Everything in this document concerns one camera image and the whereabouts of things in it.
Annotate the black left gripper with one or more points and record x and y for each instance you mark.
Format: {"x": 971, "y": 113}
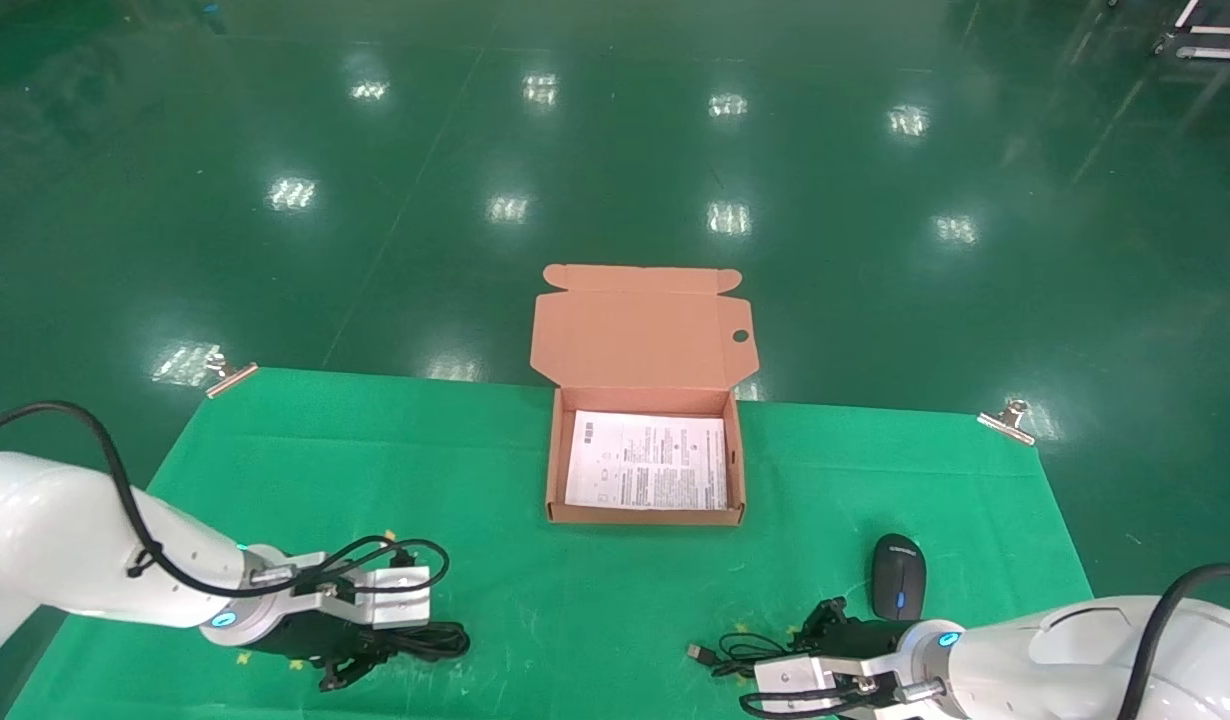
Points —
{"x": 295, "y": 635}

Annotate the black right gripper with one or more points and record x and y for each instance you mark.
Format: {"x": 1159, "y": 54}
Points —
{"x": 870, "y": 632}

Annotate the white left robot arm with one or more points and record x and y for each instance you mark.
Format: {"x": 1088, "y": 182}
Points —
{"x": 65, "y": 540}

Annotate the open brown cardboard box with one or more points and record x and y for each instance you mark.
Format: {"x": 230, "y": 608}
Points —
{"x": 640, "y": 340}

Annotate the green table mat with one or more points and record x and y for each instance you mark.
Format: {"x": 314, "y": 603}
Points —
{"x": 595, "y": 600}

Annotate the white printed instruction sheet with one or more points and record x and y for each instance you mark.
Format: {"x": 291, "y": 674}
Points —
{"x": 645, "y": 460}

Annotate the metal binder clip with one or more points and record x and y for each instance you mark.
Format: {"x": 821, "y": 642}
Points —
{"x": 1007, "y": 422}
{"x": 230, "y": 377}

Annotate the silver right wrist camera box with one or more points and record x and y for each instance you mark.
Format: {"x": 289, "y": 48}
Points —
{"x": 800, "y": 685}

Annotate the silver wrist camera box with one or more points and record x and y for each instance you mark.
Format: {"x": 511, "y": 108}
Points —
{"x": 395, "y": 595}
{"x": 800, "y": 685}

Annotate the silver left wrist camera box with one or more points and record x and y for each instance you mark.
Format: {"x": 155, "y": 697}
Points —
{"x": 395, "y": 595}

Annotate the white wheeled cart frame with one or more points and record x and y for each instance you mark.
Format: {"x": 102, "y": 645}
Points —
{"x": 1210, "y": 40}

